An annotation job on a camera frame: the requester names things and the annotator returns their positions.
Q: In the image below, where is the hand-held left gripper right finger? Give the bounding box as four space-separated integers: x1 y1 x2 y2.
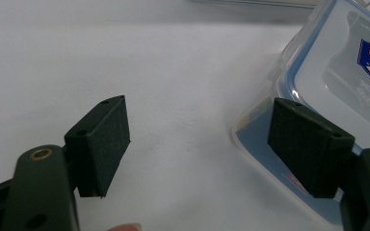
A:
267 97 370 231

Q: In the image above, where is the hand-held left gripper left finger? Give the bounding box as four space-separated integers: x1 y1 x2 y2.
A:
1 94 132 231

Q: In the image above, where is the clear plastic container with lid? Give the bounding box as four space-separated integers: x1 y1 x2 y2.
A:
231 0 370 229

